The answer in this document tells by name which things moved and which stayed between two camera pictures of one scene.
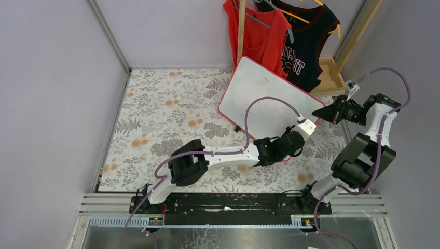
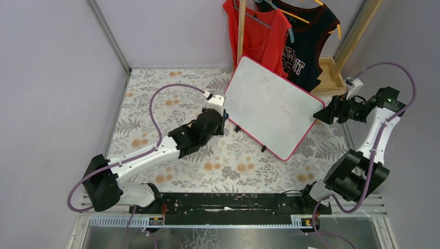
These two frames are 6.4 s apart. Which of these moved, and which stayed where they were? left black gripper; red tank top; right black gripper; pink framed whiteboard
Moved: left black gripper
Stayed: pink framed whiteboard; right black gripper; red tank top
